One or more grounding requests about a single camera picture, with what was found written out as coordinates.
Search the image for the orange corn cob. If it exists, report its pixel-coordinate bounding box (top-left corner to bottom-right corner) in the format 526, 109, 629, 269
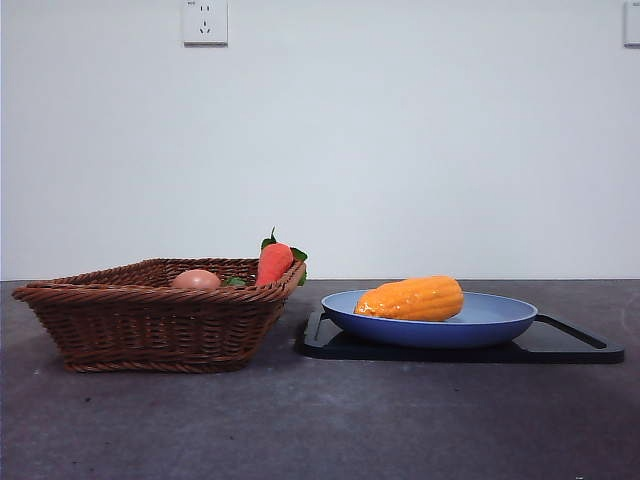
353, 274, 466, 323

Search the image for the blue round plate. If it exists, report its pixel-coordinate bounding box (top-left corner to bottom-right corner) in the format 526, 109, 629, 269
320, 289, 540, 350

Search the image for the brown wicker basket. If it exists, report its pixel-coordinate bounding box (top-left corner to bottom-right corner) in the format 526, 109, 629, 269
10, 256, 307, 374

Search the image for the orange carrot with green leaves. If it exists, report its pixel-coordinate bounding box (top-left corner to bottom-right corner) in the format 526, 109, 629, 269
255, 226, 309, 288

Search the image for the brown egg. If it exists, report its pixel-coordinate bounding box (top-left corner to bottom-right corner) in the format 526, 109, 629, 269
170, 268, 223, 291

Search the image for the black rectangular tray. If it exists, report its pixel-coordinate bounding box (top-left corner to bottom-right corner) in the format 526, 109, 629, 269
297, 309, 627, 365

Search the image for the white wall socket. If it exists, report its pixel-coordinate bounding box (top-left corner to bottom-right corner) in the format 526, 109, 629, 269
182, 0, 230, 49

